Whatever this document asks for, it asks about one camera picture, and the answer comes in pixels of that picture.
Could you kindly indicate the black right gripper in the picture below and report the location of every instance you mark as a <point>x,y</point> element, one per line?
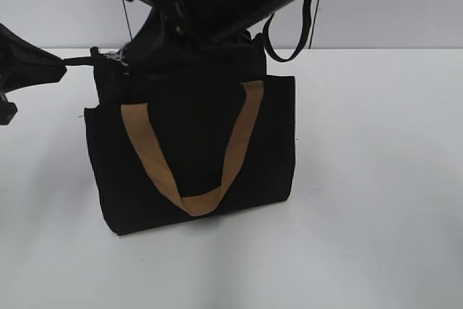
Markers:
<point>182,24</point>

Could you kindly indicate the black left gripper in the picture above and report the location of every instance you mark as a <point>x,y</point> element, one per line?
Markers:
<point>24,65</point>

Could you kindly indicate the silver zipper pull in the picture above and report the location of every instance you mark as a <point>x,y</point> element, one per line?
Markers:
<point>118,57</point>

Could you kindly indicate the black bag with tan handles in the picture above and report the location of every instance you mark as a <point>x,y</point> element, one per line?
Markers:
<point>193,135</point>

